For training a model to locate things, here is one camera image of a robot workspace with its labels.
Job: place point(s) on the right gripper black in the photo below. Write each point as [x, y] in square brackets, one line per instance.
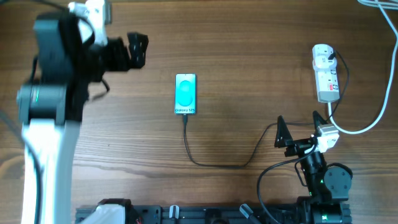
[285, 139]

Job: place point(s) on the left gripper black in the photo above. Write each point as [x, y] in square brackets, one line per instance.
[122, 63]

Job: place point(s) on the smartphone with teal screen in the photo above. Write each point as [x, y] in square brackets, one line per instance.
[185, 93]

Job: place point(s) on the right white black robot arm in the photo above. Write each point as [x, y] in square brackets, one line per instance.
[327, 184]

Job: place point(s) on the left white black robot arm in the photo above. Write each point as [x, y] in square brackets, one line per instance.
[51, 107]

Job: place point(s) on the white USB charger adapter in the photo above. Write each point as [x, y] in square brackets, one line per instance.
[322, 63]

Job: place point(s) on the white power strip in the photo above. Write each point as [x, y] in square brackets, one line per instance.
[326, 82]

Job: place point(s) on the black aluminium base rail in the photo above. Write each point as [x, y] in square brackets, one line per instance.
[285, 213]

